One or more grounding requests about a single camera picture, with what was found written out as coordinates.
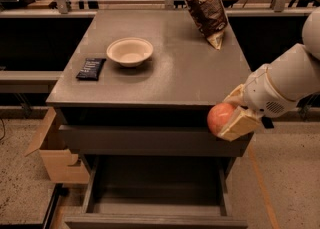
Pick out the dark blue snack packet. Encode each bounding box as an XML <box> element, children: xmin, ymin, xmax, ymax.
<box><xmin>76</xmin><ymin>58</ymin><xmax>105</xmax><ymax>81</ymax></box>

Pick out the grey top drawer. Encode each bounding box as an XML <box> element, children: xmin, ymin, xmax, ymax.
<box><xmin>59</xmin><ymin>125</ymin><xmax>253</xmax><ymax>157</ymax></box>

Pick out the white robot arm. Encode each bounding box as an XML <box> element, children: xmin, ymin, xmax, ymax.
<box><xmin>217</xmin><ymin>8</ymin><xmax>320</xmax><ymax>141</ymax></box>

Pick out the open grey middle drawer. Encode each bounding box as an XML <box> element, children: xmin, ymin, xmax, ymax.
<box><xmin>65</xmin><ymin>156</ymin><xmax>248</xmax><ymax>229</ymax></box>

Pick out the grey drawer cabinet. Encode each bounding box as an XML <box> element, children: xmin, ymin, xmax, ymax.
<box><xmin>45</xmin><ymin>8</ymin><xmax>268</xmax><ymax>229</ymax></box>

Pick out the white paper bowl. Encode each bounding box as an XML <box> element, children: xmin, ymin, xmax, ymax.
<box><xmin>106</xmin><ymin>37</ymin><xmax>153</xmax><ymax>67</ymax></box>

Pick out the brown chip bag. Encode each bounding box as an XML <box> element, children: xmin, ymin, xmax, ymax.
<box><xmin>184</xmin><ymin>0</ymin><xmax>228</xmax><ymax>50</ymax></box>

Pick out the red apple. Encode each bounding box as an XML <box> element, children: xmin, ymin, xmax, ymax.
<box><xmin>207</xmin><ymin>103</ymin><xmax>235</xmax><ymax>135</ymax></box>

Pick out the cardboard box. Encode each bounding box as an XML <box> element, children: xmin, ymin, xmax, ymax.
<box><xmin>25</xmin><ymin>108</ymin><xmax>89</xmax><ymax>184</ymax></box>

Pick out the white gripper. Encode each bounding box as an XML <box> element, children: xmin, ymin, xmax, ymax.
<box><xmin>218</xmin><ymin>64</ymin><xmax>297</xmax><ymax>141</ymax></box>

